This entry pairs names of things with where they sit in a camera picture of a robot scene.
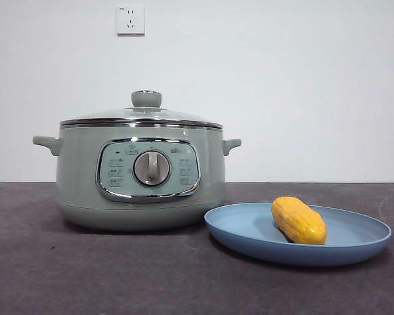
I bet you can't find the blue round plate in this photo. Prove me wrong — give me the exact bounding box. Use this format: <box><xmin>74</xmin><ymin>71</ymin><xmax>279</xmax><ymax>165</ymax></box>
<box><xmin>204</xmin><ymin>201</ymin><xmax>393</xmax><ymax>267</ymax></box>

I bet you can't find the glass lid with green knob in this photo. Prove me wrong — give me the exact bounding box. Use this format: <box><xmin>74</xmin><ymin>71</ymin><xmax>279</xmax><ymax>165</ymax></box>
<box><xmin>59</xmin><ymin>90</ymin><xmax>223</xmax><ymax>129</ymax></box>

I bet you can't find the white wall power socket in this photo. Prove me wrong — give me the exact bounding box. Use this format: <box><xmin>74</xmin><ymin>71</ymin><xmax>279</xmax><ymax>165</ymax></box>
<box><xmin>116</xmin><ymin>4</ymin><xmax>146</xmax><ymax>37</ymax></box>

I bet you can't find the yellow corn cob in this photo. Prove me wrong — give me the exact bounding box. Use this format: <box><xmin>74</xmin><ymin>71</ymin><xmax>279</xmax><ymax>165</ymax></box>
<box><xmin>271</xmin><ymin>196</ymin><xmax>328</xmax><ymax>245</ymax></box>

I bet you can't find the pale green electric steamer pot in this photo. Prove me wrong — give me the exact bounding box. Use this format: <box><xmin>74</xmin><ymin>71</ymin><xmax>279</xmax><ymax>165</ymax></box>
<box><xmin>32</xmin><ymin>123</ymin><xmax>242</xmax><ymax>232</ymax></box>

